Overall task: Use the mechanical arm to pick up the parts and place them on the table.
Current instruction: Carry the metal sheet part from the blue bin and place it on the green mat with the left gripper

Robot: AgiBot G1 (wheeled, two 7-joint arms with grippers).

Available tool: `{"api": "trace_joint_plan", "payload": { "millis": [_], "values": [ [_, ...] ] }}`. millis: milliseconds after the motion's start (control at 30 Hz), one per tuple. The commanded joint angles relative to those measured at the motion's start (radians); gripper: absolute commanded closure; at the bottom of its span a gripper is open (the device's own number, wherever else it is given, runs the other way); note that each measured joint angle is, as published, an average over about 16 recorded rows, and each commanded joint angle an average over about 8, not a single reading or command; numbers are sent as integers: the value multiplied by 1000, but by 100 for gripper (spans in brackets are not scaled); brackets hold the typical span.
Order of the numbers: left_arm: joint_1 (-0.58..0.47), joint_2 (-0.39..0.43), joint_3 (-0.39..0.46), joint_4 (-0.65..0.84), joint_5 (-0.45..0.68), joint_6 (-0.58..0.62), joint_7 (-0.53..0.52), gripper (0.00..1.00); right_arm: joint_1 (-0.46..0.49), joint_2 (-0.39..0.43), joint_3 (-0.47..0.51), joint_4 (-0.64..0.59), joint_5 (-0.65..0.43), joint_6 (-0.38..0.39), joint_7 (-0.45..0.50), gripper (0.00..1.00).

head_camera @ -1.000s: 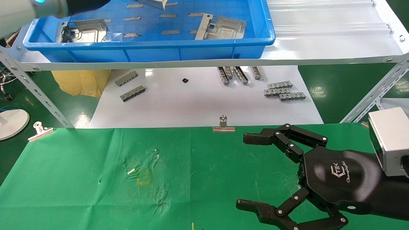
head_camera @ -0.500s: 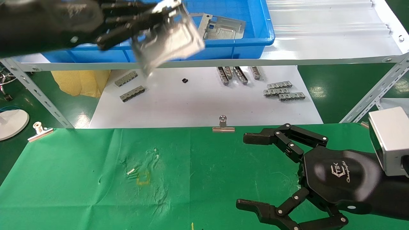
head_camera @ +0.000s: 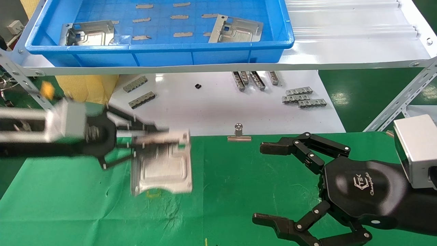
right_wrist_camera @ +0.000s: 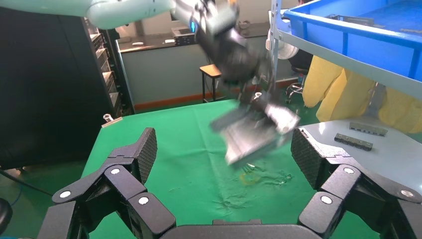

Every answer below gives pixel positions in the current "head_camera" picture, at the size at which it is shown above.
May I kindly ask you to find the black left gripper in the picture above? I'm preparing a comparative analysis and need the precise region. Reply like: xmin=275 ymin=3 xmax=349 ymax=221
xmin=81 ymin=104 xmax=170 ymax=170

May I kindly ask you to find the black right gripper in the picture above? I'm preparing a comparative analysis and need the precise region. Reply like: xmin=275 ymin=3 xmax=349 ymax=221
xmin=253 ymin=132 xmax=412 ymax=246

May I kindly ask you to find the stamped metal plate part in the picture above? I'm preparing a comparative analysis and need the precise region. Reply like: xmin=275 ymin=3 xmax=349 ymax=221
xmin=208 ymin=14 xmax=264 ymax=43
xmin=130 ymin=129 xmax=193 ymax=197
xmin=59 ymin=20 xmax=116 ymax=46

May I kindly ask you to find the grey toothed metal strip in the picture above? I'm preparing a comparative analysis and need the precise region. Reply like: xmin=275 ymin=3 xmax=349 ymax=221
xmin=282 ymin=95 xmax=309 ymax=104
xmin=285 ymin=86 xmax=313 ymax=96
xmin=123 ymin=76 xmax=148 ymax=93
xmin=298 ymin=99 xmax=327 ymax=109
xmin=128 ymin=92 xmax=156 ymax=110

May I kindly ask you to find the green table mat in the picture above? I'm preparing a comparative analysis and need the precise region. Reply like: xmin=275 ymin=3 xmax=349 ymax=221
xmin=0 ymin=132 xmax=437 ymax=246

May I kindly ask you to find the large blue plastic bin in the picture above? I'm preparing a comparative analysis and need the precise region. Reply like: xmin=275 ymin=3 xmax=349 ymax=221
xmin=25 ymin=0 xmax=295 ymax=67

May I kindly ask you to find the white angle-iron shelf rack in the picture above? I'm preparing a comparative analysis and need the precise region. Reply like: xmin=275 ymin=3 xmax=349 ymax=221
xmin=0 ymin=0 xmax=437 ymax=137

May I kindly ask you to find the small grey electrical box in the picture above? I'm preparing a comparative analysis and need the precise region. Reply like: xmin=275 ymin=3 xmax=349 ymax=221
xmin=7 ymin=20 xmax=24 ymax=35

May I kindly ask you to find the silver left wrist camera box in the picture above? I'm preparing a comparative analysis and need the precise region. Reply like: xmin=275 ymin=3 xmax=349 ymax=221
xmin=47 ymin=98 xmax=88 ymax=143

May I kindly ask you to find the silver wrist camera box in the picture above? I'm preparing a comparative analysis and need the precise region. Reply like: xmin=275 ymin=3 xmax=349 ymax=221
xmin=393 ymin=114 xmax=437 ymax=190
xmin=47 ymin=98 xmax=88 ymax=143

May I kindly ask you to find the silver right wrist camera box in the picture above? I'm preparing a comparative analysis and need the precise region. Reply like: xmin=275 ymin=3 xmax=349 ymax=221
xmin=393 ymin=114 xmax=437 ymax=190

